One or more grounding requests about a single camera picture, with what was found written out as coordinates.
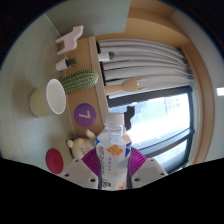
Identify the beige mouse plush toy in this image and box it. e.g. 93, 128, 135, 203
66, 129, 98, 160

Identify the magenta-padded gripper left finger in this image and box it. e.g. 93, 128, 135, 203
60, 147, 101, 190

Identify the dark-framed window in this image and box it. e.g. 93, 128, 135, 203
106, 84, 201, 174

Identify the white curtain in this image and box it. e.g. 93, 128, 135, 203
96, 38, 194, 99

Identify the wooden desk ledge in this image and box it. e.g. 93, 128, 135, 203
64, 34, 111, 141

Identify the pink horse figurine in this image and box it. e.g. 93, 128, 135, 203
55, 25, 85, 56

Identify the flat round red coaster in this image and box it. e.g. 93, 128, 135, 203
45, 147, 65, 175

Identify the wooden hand model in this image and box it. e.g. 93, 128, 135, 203
104, 76, 148, 96

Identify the black figurine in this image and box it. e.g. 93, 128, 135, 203
124, 105, 136, 129

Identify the purple round number sign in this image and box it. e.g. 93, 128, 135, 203
73, 102, 97, 127

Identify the grey-green desk partition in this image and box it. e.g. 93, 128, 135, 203
44, 0, 133, 38

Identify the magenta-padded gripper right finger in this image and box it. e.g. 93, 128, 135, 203
126, 146, 168, 190

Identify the pale yellow white cup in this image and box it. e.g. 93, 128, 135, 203
29, 78, 68, 118

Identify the tall green cactus ornament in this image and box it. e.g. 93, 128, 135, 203
59, 68, 100, 94

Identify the clear plastic water bottle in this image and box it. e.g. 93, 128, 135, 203
95, 112, 133, 192

